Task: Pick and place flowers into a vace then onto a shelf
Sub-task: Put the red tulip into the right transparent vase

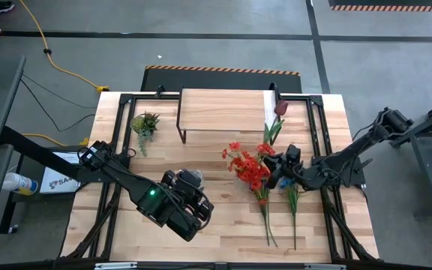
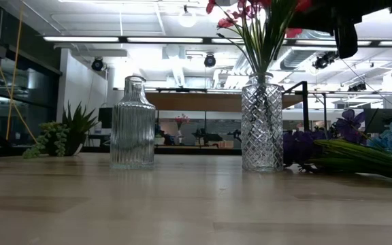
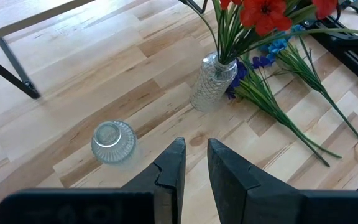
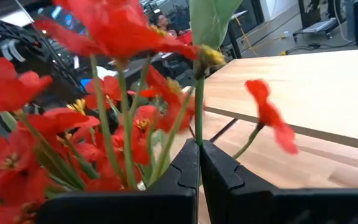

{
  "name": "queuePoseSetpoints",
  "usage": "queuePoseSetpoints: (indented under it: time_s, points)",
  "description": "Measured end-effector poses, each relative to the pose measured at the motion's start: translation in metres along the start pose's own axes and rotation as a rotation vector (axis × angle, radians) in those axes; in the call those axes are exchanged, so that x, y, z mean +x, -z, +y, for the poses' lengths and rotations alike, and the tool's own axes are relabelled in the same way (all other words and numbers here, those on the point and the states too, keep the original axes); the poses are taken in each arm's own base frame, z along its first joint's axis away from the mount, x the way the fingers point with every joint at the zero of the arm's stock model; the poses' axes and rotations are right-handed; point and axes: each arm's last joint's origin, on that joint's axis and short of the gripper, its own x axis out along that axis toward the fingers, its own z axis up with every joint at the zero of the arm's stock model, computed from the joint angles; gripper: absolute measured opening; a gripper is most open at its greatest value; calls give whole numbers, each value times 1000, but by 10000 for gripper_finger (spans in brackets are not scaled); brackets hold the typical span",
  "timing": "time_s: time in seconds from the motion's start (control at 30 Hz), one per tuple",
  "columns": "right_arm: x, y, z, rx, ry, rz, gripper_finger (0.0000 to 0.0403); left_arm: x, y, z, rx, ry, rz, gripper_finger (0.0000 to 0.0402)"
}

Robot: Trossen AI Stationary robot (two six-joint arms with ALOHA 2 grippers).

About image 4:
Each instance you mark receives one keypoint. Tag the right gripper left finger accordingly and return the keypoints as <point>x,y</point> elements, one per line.
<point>166,202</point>

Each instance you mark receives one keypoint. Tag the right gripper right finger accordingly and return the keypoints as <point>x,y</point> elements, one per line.
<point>232,193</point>

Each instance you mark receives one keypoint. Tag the green grass stalk bunch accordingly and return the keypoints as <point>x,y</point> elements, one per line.
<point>199,109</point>

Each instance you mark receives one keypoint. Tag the red artificial flower bunch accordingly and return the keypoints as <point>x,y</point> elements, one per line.
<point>8,165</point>

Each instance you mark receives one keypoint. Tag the wooden shelf black legs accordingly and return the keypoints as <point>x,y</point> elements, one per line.
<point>306,93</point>

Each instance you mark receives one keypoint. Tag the person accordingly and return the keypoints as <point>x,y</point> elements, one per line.
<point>163,23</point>

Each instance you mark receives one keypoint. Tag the low grey wheeled platform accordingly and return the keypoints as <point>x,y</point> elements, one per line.
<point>317,27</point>

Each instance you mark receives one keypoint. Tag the lit computer monitor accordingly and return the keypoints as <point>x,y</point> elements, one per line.
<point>68,21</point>

